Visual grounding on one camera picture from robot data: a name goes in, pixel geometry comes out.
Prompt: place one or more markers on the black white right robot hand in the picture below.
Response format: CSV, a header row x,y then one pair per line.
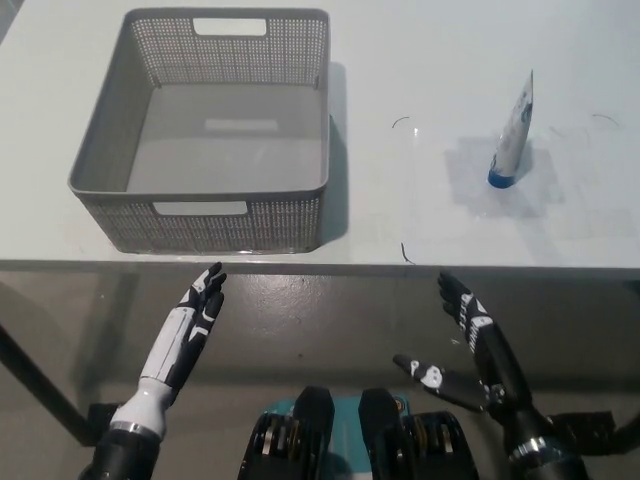
x,y
492,350

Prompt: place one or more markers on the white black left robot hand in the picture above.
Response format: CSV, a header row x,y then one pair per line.
x,y
187,330

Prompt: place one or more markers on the white shampoo tube blue cap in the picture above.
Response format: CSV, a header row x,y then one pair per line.
x,y
510,145

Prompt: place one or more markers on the black metal table leg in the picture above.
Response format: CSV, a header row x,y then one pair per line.
x,y
40,380
631,417

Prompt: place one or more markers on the grey perforated plastic basket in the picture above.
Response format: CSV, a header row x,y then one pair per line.
x,y
200,145

